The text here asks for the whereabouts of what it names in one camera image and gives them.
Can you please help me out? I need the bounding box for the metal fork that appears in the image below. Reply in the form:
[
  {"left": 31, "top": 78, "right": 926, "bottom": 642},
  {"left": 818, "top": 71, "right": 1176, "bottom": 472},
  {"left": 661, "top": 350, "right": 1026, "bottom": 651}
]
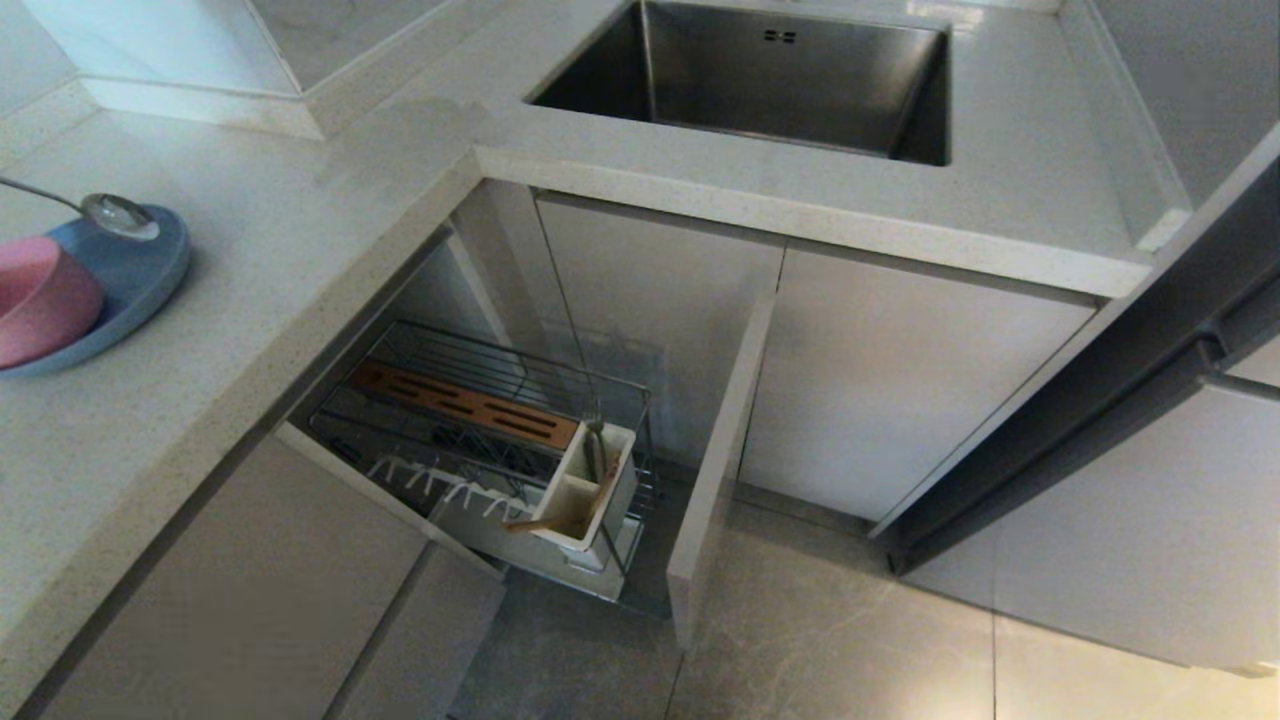
[{"left": 582, "top": 412, "right": 609, "bottom": 483}]

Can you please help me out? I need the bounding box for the beige pull-out cabinet front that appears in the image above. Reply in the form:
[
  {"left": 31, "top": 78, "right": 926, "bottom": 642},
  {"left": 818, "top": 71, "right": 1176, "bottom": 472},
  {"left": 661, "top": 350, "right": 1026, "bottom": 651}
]
[{"left": 665, "top": 290, "right": 777, "bottom": 651}]

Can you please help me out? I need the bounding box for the blue round plate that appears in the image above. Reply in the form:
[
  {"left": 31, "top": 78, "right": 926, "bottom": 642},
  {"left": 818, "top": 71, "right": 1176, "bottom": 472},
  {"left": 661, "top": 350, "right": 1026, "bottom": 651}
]
[{"left": 0, "top": 203, "right": 193, "bottom": 380}]

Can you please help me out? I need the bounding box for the pink speckled bowl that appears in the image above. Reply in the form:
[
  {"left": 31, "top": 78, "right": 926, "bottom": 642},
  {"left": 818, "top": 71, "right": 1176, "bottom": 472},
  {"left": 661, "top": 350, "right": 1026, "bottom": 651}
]
[{"left": 0, "top": 235, "right": 107, "bottom": 370}]

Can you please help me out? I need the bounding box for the narrow beige cabinet door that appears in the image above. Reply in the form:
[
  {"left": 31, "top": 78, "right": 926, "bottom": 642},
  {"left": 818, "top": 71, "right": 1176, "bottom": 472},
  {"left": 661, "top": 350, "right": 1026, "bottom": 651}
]
[{"left": 537, "top": 195, "right": 786, "bottom": 471}]

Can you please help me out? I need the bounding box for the white two-compartment cutlery holder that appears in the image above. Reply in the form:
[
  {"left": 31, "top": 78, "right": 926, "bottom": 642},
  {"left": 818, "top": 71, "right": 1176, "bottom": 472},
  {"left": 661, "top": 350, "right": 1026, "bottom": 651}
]
[{"left": 525, "top": 420, "right": 637, "bottom": 573}]

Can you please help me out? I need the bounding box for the chopsticks bundle in holder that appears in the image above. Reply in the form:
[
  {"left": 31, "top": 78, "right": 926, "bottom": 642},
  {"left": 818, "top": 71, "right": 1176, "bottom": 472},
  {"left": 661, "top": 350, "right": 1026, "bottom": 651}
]
[{"left": 580, "top": 470, "right": 613, "bottom": 546}]

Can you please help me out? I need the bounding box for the brown slotted wooden board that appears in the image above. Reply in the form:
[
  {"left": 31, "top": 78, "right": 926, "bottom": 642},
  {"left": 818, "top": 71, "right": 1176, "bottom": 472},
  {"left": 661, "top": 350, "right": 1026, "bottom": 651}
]
[{"left": 348, "top": 358, "right": 580, "bottom": 453}]

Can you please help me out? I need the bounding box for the white drip tray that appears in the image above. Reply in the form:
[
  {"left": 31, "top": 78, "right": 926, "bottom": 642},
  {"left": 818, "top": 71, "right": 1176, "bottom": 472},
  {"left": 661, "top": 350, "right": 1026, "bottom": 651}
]
[{"left": 428, "top": 480, "right": 643, "bottom": 603}]

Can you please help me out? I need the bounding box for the wide beige cabinet door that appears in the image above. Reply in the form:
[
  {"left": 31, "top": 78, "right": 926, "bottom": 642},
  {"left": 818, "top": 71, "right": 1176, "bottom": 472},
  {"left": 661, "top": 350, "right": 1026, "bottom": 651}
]
[{"left": 738, "top": 245, "right": 1098, "bottom": 523}]

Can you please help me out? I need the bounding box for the stainless steel sink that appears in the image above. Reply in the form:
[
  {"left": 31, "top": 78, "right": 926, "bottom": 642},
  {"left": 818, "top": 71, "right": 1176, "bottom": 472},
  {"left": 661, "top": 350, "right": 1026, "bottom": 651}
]
[{"left": 527, "top": 0, "right": 949, "bottom": 169}]

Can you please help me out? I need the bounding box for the small beige drawer front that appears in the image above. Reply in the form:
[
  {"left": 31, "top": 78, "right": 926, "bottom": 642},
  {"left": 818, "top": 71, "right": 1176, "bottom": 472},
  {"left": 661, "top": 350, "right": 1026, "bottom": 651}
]
[{"left": 328, "top": 543, "right": 508, "bottom": 720}]

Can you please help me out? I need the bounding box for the large beige drawer front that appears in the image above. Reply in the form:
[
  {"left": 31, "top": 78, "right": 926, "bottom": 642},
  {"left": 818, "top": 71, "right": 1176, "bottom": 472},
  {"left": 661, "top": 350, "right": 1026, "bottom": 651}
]
[{"left": 38, "top": 432, "right": 433, "bottom": 720}]

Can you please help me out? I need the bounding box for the white appliance front panel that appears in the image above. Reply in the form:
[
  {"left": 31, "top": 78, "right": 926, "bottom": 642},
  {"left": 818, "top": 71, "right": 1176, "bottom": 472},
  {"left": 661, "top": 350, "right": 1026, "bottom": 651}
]
[{"left": 903, "top": 335, "right": 1280, "bottom": 681}]

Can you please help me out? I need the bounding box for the chrome wire pull-out rack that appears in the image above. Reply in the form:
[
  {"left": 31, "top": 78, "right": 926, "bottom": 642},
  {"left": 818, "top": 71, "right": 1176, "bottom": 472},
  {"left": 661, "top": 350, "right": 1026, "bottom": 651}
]
[{"left": 308, "top": 318, "right": 661, "bottom": 611}]

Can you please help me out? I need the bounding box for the dark grey door frame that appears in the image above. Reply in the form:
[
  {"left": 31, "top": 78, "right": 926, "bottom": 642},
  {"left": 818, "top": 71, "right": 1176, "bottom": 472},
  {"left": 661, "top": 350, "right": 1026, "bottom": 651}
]
[{"left": 868, "top": 150, "right": 1280, "bottom": 578}]

